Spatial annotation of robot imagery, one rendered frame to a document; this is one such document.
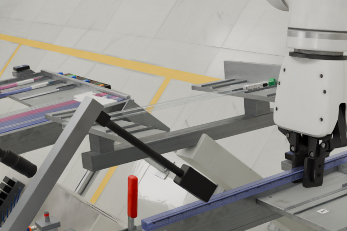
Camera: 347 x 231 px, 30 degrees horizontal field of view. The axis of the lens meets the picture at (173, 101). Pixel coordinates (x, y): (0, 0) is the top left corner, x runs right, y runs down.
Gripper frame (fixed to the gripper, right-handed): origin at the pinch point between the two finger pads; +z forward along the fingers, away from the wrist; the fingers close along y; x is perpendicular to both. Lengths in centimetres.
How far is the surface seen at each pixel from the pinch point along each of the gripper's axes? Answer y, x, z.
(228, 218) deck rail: -19.1, 2.6, 13.2
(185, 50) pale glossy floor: -205, 118, 0
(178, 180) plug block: 7.6, -25.7, -2.9
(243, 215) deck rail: -19.1, 5.7, 12.9
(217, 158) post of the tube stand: -42.7, 17.7, 9.6
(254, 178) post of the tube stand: -43, 28, 15
